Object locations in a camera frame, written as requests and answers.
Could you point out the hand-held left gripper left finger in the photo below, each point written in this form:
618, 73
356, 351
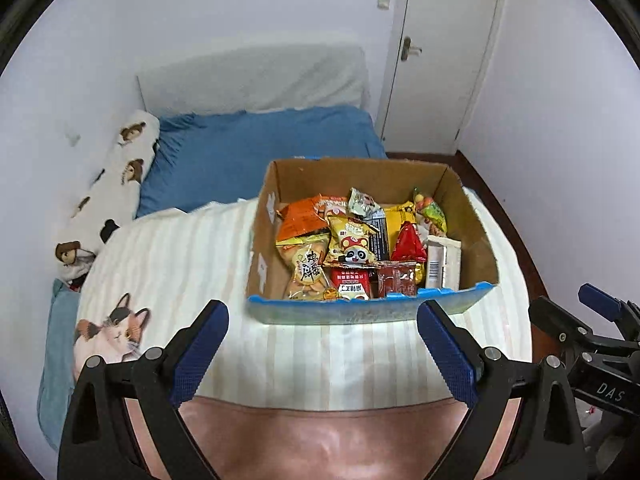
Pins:
200, 355

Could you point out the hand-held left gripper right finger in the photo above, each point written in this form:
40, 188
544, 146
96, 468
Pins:
447, 350

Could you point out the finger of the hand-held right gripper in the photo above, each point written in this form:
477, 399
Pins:
597, 302
550, 312

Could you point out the white snack packet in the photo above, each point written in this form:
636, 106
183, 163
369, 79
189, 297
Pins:
442, 262

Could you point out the dark red snack packet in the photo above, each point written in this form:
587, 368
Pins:
395, 279

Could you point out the brown cardboard box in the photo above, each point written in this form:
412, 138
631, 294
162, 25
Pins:
475, 240

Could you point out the red triangular snack packet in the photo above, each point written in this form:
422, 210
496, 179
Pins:
407, 245

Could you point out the green candy packet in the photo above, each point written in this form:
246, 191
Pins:
432, 212

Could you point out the yellow panda snack packet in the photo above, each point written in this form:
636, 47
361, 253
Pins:
350, 237

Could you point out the small green white packet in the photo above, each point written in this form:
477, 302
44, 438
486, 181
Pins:
364, 202

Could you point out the orange snack packet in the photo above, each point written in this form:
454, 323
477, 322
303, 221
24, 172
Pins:
300, 217

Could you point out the striped cat-print blanket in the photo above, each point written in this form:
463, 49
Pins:
200, 260

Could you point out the red white-label snack packet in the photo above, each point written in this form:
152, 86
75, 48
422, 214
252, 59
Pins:
350, 280

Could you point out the yellow clear biscuit bag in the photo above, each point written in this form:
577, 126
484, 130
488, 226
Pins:
307, 272

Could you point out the black and yellow snack packet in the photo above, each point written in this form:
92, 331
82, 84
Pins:
397, 217

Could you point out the light blue cloth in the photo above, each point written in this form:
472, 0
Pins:
57, 360

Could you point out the brown panda seed packet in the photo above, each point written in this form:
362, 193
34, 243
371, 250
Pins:
332, 204

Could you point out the white bear-print pillow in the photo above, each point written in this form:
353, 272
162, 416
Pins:
115, 185

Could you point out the blue bed sheet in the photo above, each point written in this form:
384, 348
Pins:
250, 155

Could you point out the white padded headboard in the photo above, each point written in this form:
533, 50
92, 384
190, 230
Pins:
250, 80

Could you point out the white door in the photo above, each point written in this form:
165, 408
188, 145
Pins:
445, 50

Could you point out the white wall socket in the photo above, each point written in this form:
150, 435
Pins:
73, 137

